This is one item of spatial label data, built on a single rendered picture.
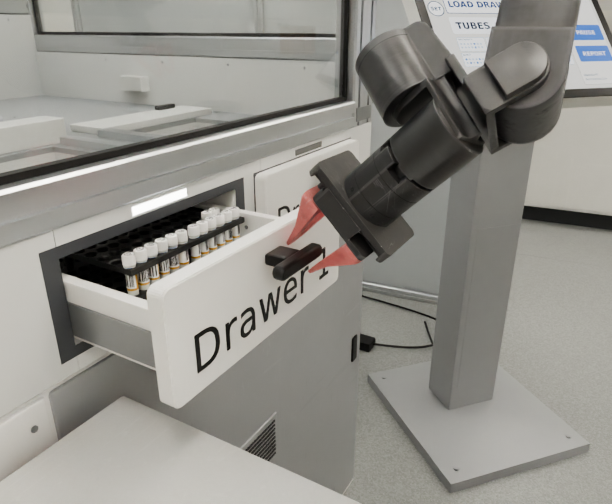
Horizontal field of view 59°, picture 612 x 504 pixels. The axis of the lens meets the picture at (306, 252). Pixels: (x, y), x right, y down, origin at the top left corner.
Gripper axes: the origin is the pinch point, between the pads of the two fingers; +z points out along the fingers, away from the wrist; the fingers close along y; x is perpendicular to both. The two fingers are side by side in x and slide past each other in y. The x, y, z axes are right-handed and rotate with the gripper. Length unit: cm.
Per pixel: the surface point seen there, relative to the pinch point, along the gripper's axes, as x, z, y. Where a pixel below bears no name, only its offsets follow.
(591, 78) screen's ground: -104, -19, -4
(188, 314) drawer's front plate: 15.1, 1.7, 1.1
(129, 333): 16.0, 8.4, 3.2
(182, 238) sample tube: 4.5, 8.3, 9.0
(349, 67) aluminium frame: -43.8, 1.8, 22.3
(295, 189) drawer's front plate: -21.4, 10.7, 9.4
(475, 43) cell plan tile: -86, -8, 17
